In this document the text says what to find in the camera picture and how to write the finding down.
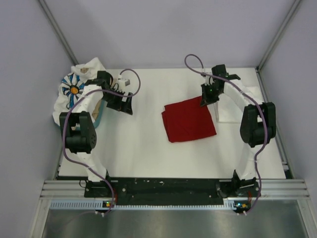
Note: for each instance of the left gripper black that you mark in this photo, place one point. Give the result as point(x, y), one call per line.
point(124, 106)

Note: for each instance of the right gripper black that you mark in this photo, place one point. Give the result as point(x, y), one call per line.
point(206, 99)

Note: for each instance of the red t shirt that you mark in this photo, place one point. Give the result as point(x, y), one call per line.
point(187, 121)

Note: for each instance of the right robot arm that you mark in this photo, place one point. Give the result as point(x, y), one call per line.
point(257, 128)

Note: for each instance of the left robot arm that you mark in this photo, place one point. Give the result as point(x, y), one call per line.
point(79, 136)

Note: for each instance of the teal plastic bin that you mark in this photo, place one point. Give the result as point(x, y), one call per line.
point(99, 121)

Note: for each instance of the folded white t shirt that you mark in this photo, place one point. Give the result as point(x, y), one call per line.
point(226, 111)

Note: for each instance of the white crumpled t shirt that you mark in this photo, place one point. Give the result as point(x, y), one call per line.
point(89, 70)

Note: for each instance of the white flower print t shirt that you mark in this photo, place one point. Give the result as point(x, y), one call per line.
point(69, 91)

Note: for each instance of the tan t shirt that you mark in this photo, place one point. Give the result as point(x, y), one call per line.
point(90, 99)

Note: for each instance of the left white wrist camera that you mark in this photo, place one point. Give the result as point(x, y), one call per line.
point(122, 84)

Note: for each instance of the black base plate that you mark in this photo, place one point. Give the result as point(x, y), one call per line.
point(171, 191)

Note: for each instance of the left aluminium frame post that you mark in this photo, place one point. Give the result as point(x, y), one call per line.
point(57, 31)

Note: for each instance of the aluminium frame post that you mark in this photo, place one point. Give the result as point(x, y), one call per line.
point(57, 31)
point(279, 34)

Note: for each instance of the grey slotted cable duct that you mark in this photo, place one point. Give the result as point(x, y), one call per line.
point(58, 204)

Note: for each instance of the right aluminium frame post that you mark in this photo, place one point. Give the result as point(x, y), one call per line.
point(279, 34)

